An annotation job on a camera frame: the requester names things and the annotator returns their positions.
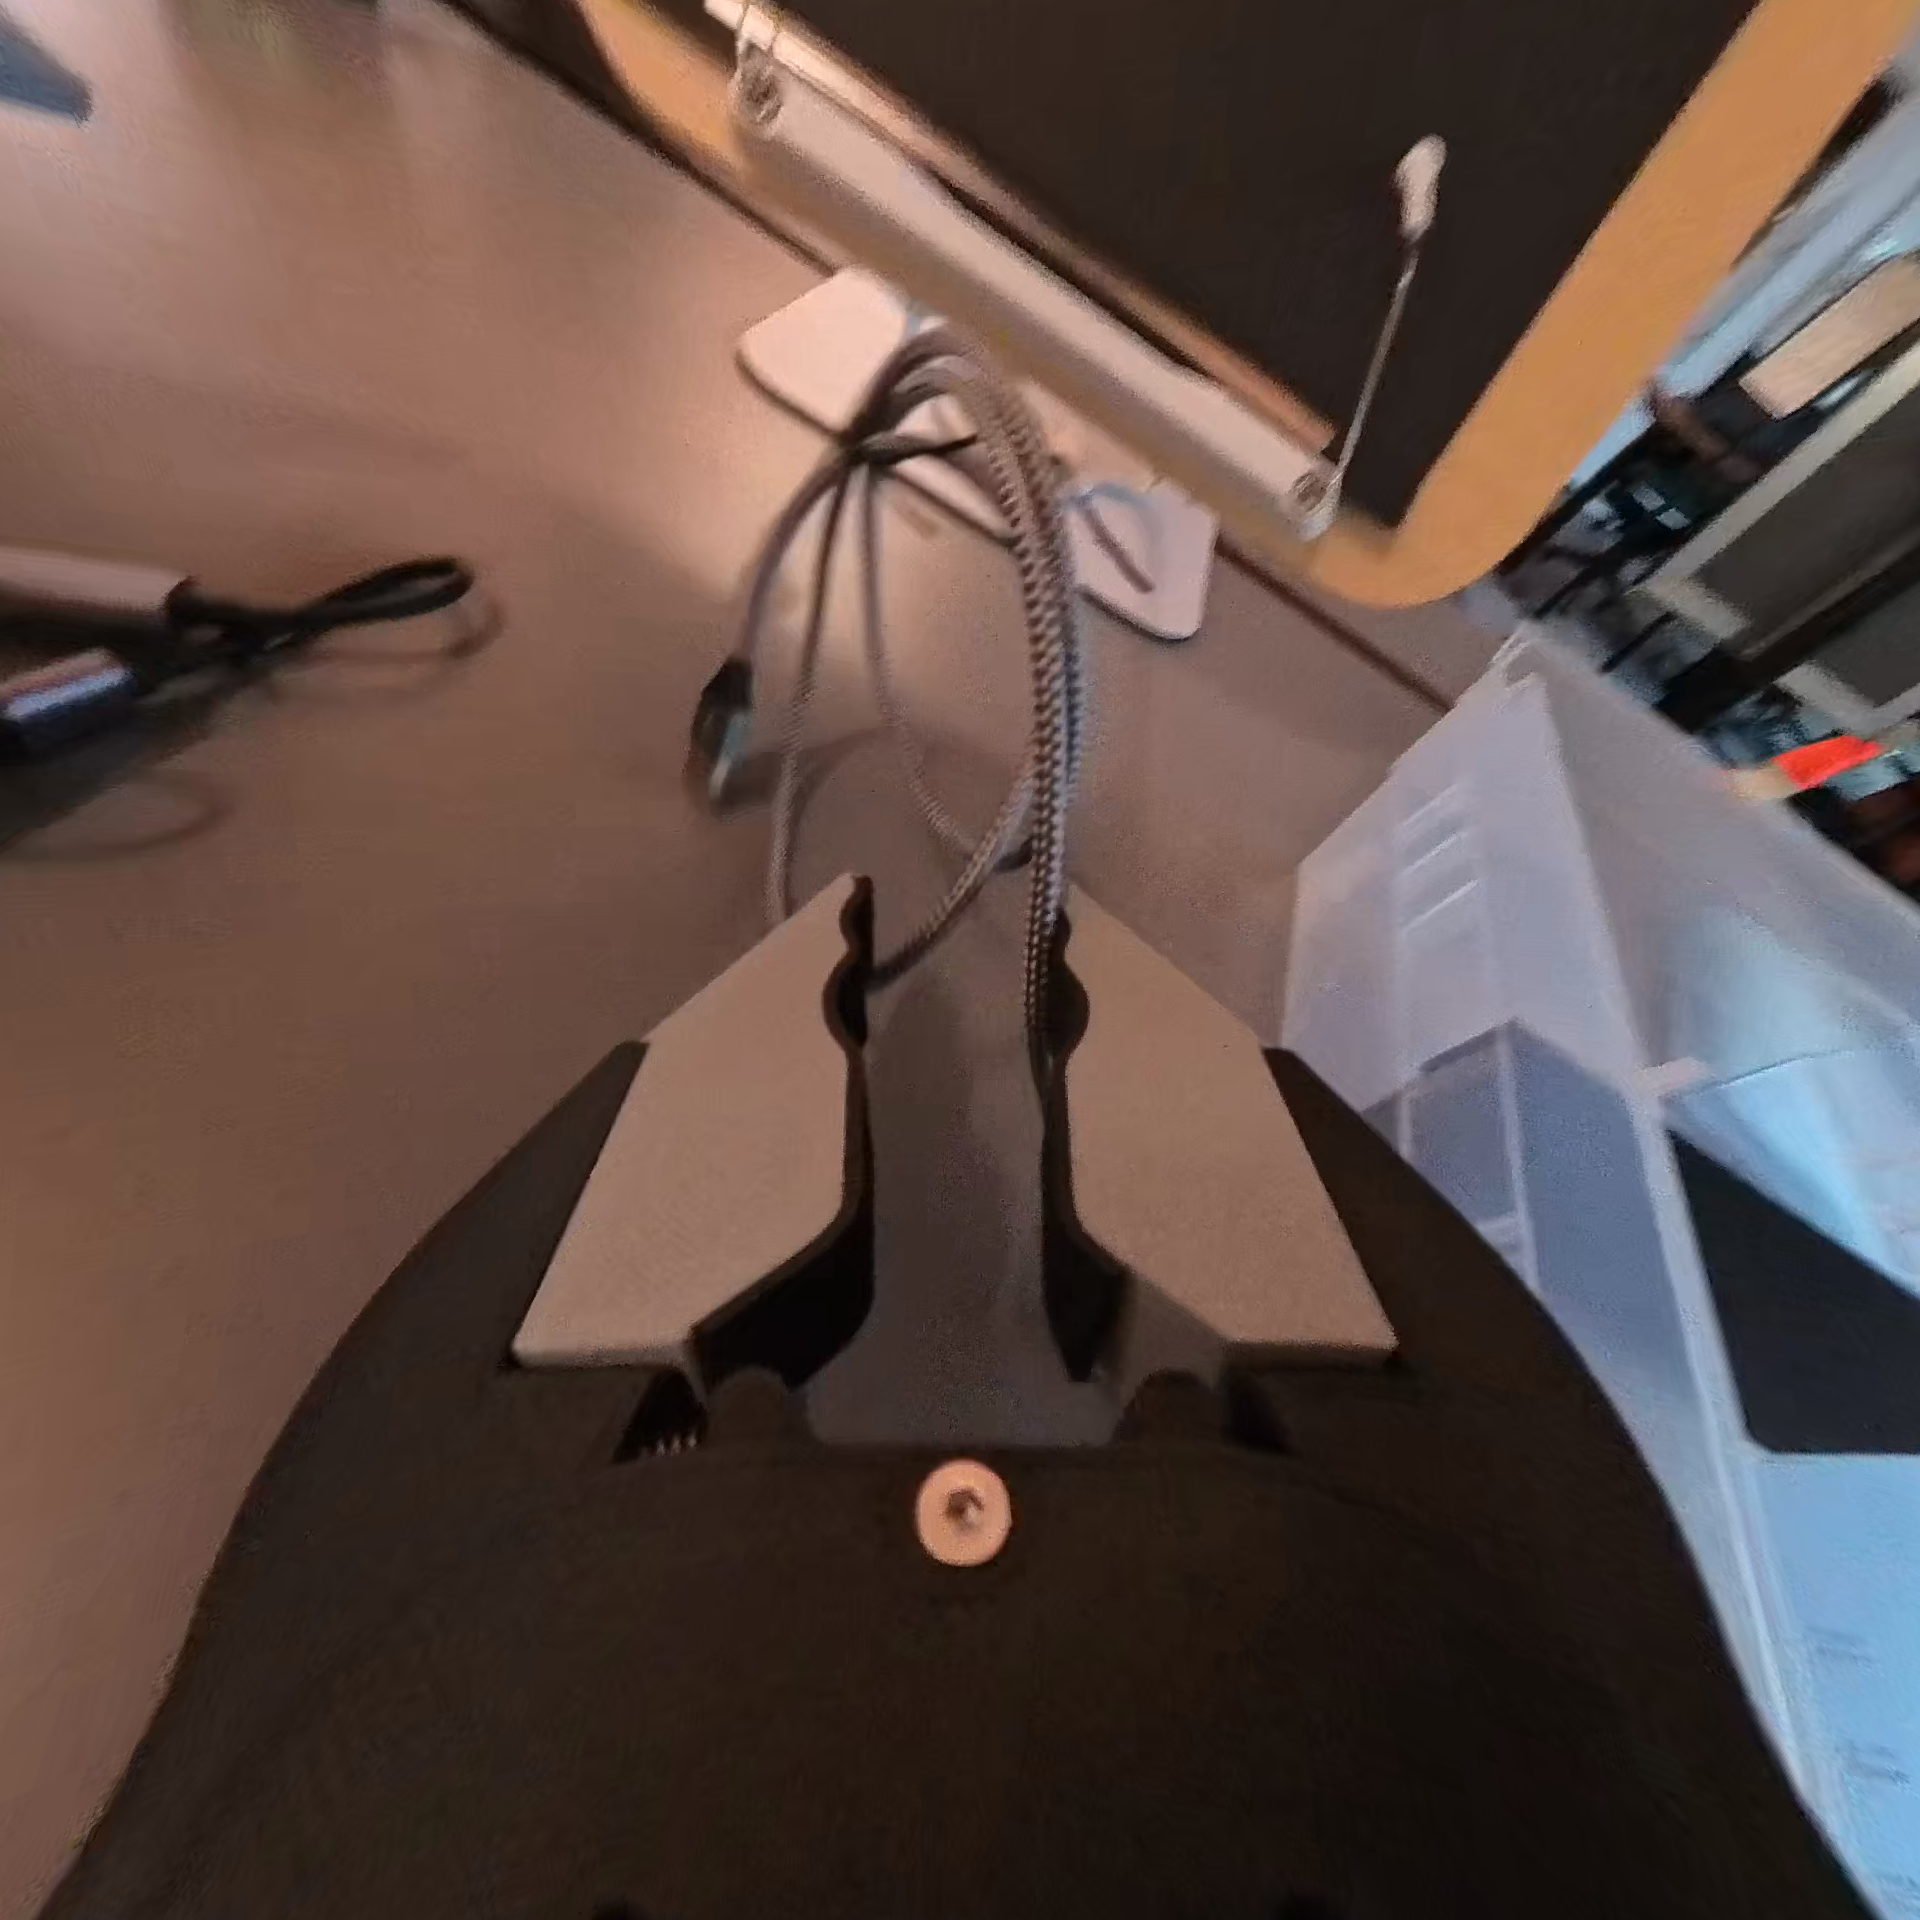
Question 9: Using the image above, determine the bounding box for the black board with wooden rim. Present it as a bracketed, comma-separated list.
[575, 0, 1920, 609]

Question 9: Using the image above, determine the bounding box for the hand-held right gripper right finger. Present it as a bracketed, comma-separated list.
[1034, 885, 1402, 1391]

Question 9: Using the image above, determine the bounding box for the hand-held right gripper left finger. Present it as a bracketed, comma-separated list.
[509, 873, 879, 1394]

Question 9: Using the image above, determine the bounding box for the white stand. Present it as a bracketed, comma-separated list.
[720, 0, 1344, 644]

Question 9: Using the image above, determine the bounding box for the clear plastic bin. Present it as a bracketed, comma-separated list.
[1281, 621, 1920, 1920]

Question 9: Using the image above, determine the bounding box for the black looped hub cable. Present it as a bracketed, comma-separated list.
[0, 555, 482, 760]

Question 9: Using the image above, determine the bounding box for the grey braided usb cable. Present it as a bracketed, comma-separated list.
[688, 336, 1100, 1052]

